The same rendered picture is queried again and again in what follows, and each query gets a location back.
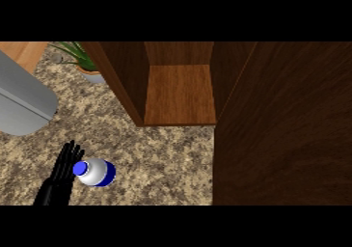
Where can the brown wooden cabinet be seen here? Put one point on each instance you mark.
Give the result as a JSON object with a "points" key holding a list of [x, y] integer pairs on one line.
{"points": [[179, 93]]}

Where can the green potted plant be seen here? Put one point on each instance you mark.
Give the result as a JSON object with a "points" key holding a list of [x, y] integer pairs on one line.
{"points": [[83, 62]]}

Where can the grey rounded appliance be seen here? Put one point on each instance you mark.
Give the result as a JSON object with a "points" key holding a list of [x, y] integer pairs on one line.
{"points": [[18, 96]]}

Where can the brown wooden cabinet door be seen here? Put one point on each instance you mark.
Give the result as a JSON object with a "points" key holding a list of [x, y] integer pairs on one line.
{"points": [[287, 128]]}

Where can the white blue-capped water bottle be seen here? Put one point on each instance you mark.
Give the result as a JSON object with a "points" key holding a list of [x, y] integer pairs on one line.
{"points": [[95, 173]]}

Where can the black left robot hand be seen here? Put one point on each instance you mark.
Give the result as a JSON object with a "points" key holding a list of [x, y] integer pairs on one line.
{"points": [[61, 180]]}

